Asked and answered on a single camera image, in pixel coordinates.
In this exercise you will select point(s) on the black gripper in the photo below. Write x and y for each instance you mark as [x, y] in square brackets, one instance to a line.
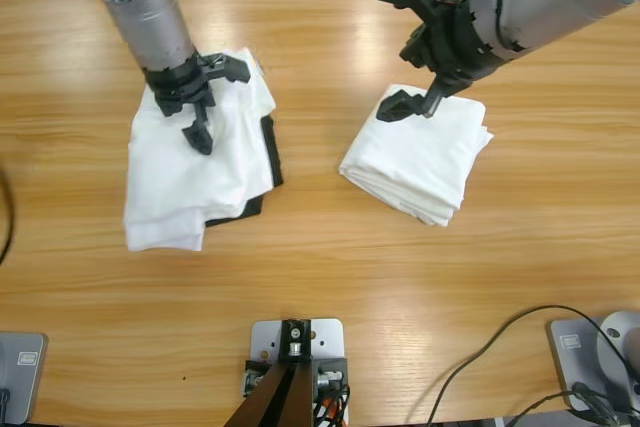
[180, 87]
[450, 47]

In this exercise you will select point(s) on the white t-shirt with black print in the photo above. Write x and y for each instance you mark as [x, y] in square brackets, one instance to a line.
[415, 162]

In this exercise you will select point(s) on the black garment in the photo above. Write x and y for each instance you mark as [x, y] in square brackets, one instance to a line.
[272, 152]

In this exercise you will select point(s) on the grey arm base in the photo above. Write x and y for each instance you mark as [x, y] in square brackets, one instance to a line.
[575, 362]
[25, 377]

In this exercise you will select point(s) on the black base plug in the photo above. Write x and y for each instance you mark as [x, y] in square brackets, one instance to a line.
[582, 389]

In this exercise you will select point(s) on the black post clamp with bolt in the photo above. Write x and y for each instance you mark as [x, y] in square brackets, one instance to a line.
[287, 332]

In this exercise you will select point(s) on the black post bracket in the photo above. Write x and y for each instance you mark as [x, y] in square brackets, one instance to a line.
[340, 364]
[252, 372]

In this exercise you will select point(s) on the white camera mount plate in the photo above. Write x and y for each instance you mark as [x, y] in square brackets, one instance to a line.
[332, 339]

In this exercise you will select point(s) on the dark camera post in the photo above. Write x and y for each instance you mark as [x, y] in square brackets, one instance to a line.
[272, 402]

